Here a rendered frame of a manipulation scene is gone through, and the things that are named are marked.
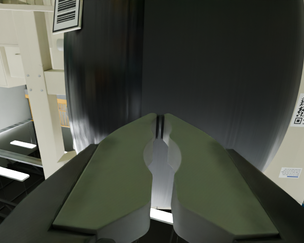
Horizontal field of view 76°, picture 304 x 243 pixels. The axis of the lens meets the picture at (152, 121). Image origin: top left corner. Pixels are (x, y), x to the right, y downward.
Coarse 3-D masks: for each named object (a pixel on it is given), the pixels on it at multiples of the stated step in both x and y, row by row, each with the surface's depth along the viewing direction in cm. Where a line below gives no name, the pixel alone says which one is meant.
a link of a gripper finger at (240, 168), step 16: (240, 160) 8; (256, 176) 7; (256, 192) 7; (272, 192) 7; (272, 208) 6; (288, 208) 6; (288, 224) 6; (240, 240) 5; (256, 240) 5; (272, 240) 5; (288, 240) 5
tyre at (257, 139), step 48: (96, 0) 20; (144, 0) 19; (192, 0) 19; (240, 0) 19; (288, 0) 20; (96, 48) 20; (144, 48) 20; (192, 48) 20; (240, 48) 20; (288, 48) 20; (96, 96) 21; (144, 96) 21; (192, 96) 20; (240, 96) 20; (288, 96) 22; (240, 144) 22
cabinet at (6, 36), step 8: (0, 16) 372; (8, 16) 367; (0, 24) 378; (8, 24) 373; (48, 24) 405; (0, 32) 385; (8, 32) 379; (48, 32) 408; (0, 40) 392; (8, 40) 386; (16, 40) 380; (48, 40) 411
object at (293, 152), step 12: (300, 84) 40; (288, 132) 44; (300, 132) 44; (288, 144) 45; (300, 144) 45; (276, 156) 46; (288, 156) 46; (300, 156) 46; (276, 168) 48; (276, 180) 49; (288, 180) 49; (300, 180) 49; (288, 192) 50; (300, 192) 50
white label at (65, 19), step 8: (56, 0) 22; (64, 0) 21; (72, 0) 21; (80, 0) 20; (56, 8) 22; (64, 8) 21; (72, 8) 21; (80, 8) 20; (56, 16) 22; (64, 16) 21; (72, 16) 21; (80, 16) 20; (56, 24) 21; (64, 24) 21; (72, 24) 21; (80, 24) 20; (56, 32) 21
